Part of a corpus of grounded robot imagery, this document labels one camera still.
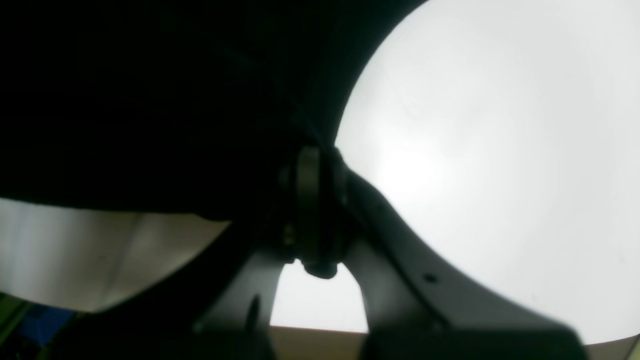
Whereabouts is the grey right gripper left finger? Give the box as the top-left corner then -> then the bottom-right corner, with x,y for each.
51,146 -> 321,360

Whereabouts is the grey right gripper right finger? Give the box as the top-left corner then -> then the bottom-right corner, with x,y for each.
330,148 -> 588,360

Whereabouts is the black T-shirt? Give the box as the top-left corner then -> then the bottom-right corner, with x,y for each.
1,0 -> 424,220

